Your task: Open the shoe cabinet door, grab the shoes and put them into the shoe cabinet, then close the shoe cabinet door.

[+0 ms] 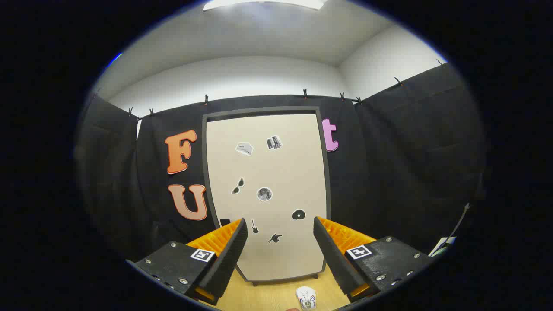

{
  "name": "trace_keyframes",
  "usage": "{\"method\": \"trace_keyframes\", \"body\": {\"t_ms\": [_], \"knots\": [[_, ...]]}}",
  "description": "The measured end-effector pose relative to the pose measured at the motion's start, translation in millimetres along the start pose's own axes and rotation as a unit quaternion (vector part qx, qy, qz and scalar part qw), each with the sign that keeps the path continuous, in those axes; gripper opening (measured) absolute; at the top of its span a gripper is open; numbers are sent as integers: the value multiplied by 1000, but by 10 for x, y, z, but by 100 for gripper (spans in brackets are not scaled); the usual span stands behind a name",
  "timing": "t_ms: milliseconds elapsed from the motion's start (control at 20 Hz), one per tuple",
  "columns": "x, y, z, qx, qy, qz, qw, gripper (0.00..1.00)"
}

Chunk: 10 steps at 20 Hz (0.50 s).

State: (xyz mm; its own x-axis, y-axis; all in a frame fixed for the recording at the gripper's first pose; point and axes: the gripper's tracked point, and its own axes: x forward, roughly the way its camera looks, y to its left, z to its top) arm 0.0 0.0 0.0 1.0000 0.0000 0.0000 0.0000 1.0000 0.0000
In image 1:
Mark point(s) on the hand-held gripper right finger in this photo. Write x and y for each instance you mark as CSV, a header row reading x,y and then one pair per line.
x,y
332,259

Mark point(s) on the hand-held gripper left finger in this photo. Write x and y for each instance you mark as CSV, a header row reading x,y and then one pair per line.
x,y
229,259

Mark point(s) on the white canvas shoe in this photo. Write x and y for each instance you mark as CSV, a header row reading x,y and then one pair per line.
x,y
306,296

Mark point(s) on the dark grey shoe cabinet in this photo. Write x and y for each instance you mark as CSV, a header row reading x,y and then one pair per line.
x,y
259,110

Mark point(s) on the black backdrop cloth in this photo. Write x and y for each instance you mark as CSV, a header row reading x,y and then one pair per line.
x,y
389,172

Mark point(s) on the row of black cloth clips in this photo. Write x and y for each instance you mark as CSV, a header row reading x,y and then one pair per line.
x,y
305,93

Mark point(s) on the ceiling light panel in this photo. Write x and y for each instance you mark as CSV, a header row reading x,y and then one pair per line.
x,y
259,3

